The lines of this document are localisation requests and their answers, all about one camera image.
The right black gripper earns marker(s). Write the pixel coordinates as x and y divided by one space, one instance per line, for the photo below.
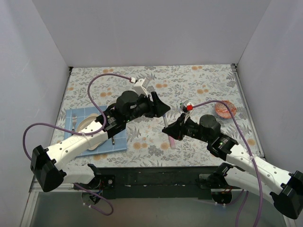
181 128

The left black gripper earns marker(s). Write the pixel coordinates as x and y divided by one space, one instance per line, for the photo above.
153 105

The pink highlighter pen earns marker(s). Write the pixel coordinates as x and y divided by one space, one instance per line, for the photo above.
172 142

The white pen blue tip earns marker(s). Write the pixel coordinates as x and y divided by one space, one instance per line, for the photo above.
165 121

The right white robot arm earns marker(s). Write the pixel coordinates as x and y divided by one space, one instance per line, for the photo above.
281 187

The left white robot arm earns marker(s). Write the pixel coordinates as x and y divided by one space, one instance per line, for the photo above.
50 165

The floral tablecloth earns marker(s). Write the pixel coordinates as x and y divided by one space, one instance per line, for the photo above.
146 144

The red patterned bowl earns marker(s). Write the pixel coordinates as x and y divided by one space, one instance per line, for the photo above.
222 110

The blue checked placemat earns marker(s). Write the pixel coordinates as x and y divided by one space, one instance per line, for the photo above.
67 148

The beige ringed plate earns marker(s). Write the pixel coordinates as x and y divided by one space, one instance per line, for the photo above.
85 123

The silver fork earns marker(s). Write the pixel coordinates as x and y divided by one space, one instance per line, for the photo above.
73 121

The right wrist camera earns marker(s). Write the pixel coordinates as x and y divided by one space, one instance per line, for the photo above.
187 109

